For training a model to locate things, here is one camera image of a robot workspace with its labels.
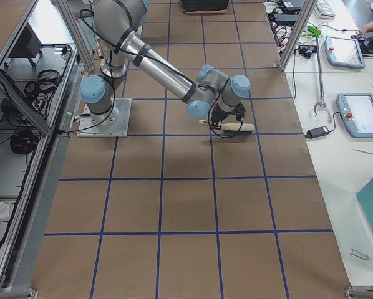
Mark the upper teach pendant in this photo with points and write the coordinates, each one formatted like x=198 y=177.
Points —
x=343 y=52

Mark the white keyboard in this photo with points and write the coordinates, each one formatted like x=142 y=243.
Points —
x=324 y=10

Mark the black power brick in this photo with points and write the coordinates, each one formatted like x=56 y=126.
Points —
x=317 y=132

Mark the bin with black bag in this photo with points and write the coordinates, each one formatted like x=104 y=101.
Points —
x=204 y=6

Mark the metal reacher grabber tool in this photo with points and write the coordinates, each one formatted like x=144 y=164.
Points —
x=321 y=104

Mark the teach pendant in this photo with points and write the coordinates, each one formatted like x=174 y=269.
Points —
x=343 y=52
x=356 y=113

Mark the aluminium frame post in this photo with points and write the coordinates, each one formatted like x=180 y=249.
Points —
x=297 y=30

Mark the small metal clip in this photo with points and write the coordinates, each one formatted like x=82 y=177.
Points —
x=359 y=255

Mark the green handle tool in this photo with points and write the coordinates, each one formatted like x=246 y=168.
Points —
x=312 y=31

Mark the black monitor under frame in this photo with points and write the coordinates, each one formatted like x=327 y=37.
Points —
x=28 y=46

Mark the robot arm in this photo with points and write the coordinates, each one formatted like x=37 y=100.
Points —
x=214 y=98

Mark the beige hand brush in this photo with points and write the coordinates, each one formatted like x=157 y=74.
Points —
x=228 y=130

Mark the lower teach pendant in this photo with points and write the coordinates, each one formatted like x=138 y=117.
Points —
x=356 y=113

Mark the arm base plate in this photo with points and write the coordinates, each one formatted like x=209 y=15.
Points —
x=114 y=123

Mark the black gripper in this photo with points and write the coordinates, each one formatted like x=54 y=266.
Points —
x=219 y=115

